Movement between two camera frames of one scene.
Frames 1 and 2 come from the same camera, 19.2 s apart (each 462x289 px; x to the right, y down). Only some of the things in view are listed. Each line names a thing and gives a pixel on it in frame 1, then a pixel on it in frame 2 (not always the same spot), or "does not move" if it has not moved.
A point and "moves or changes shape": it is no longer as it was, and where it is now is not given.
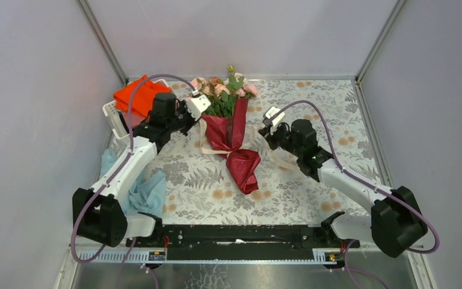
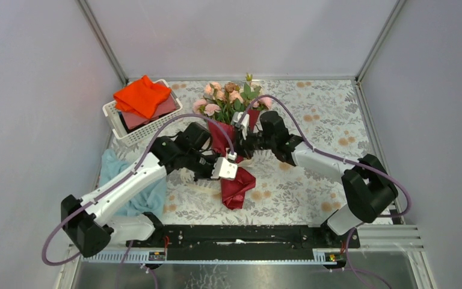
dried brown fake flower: (213, 80) to (230, 86)
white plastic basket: (113, 117) does not move
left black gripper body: (181, 120) to (201, 165)
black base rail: (242, 242) does not move
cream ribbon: (274, 157) moves or changes shape
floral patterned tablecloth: (201, 188) does not move
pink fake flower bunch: (247, 90) to (266, 101)
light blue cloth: (145, 192) does not move
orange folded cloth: (145, 97) does not move
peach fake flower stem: (222, 93) moves or changes shape
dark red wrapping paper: (226, 134) moves or changes shape
